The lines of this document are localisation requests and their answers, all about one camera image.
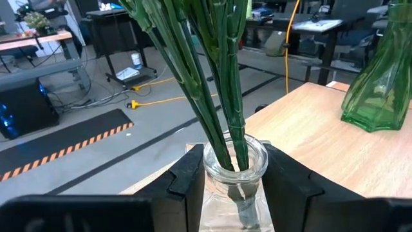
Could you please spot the red artificial flower bunch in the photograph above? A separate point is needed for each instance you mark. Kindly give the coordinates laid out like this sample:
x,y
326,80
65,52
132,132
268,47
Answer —
x,y
228,64

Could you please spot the clear glass vase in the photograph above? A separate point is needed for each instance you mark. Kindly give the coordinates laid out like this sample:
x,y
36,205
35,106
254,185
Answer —
x,y
235,190

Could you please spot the small green potted plant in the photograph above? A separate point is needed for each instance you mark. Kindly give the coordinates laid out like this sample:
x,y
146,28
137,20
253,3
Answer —
x,y
35,21

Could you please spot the green glass vase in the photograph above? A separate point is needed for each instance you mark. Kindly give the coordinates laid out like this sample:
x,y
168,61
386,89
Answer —
x,y
383,80

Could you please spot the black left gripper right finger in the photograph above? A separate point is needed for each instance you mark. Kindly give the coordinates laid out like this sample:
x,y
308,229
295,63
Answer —
x,y
322,212

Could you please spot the black desk with papers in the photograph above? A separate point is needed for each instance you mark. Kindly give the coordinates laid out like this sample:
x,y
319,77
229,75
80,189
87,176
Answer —
x,y
322,45

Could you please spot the wooden desk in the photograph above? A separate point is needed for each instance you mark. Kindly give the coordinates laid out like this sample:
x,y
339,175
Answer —
x,y
32,38

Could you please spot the black computer tower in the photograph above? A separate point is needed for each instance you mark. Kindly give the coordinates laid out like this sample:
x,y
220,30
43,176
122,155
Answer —
x,y
22,106

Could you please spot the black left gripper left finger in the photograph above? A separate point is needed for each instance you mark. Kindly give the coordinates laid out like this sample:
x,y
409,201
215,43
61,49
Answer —
x,y
96,212

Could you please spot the white plastic bottle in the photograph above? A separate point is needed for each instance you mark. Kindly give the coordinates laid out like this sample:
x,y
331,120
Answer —
x,y
136,60

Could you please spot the blue artificial flower bunch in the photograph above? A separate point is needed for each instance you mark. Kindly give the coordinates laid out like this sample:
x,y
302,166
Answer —
x,y
170,48

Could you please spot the black rolling cart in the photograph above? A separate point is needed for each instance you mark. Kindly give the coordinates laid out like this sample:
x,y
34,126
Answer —
x,y
116,35

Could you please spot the black hazard-striped floor mat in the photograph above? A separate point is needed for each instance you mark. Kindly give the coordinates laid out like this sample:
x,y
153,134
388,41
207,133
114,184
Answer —
x,y
64,141

